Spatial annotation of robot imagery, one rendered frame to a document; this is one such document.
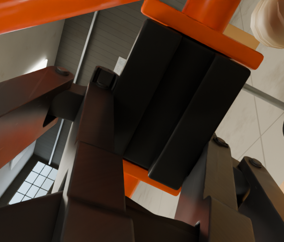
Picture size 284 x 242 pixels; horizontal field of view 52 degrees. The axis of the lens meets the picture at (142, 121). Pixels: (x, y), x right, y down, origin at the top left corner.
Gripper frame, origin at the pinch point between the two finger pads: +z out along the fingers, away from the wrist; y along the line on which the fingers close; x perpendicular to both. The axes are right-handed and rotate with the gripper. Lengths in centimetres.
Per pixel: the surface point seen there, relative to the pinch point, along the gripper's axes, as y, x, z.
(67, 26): -261, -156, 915
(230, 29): 36, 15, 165
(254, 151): 118, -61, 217
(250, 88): 72, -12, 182
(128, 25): -87, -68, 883
